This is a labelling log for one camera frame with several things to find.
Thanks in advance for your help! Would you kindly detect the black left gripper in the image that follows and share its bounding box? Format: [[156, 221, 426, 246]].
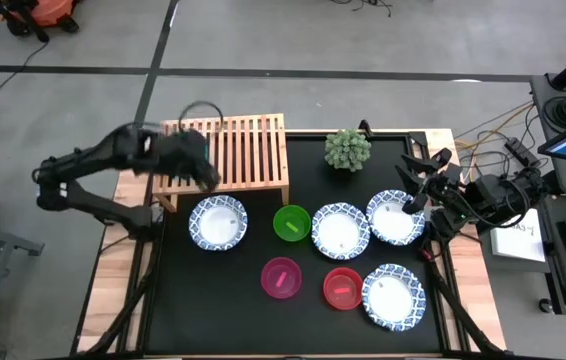
[[135, 127, 222, 193]]

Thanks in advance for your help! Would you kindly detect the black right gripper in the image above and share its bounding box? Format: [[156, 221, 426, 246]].
[[395, 148, 467, 215]]

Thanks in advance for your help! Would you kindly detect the blue patterned paper plate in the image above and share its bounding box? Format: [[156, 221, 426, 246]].
[[310, 201, 372, 261], [187, 194, 249, 252], [360, 263, 427, 333], [365, 189, 427, 247]]

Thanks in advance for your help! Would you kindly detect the green plastic bowl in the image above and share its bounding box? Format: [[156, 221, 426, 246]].
[[272, 204, 312, 243]]

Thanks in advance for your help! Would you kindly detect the pink plastic bowl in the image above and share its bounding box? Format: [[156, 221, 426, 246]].
[[260, 256, 303, 300]]

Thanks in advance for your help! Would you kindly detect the orange-red plastic bowl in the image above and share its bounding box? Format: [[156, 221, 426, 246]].
[[322, 266, 364, 311]]

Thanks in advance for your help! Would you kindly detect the wooden slatted shelf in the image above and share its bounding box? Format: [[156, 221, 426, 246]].
[[151, 113, 291, 214]]

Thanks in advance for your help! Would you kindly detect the green potted succulent plant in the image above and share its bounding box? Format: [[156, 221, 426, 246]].
[[323, 128, 373, 174]]

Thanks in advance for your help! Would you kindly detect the black power strip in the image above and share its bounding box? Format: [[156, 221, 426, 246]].
[[504, 136, 542, 169]]

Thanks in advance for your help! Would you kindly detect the white paper sheet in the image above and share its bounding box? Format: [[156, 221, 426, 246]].
[[490, 208, 548, 264]]

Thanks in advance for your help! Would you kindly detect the black table mat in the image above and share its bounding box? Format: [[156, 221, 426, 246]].
[[143, 132, 445, 356]]

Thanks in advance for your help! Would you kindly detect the orange shop vacuum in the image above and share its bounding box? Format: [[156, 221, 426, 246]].
[[0, 0, 83, 37]]

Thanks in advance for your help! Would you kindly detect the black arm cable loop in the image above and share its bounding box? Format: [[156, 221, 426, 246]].
[[178, 100, 225, 134]]

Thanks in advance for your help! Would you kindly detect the yellow cable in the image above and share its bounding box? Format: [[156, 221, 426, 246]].
[[455, 102, 535, 151]]

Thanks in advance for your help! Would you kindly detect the black frame strut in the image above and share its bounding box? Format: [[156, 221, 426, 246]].
[[420, 238, 512, 357], [80, 238, 162, 357]]

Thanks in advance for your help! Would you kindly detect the black cable bundle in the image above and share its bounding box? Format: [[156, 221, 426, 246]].
[[330, 0, 394, 19]]

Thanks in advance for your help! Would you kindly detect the black floor cable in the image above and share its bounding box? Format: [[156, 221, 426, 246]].
[[0, 42, 50, 145]]

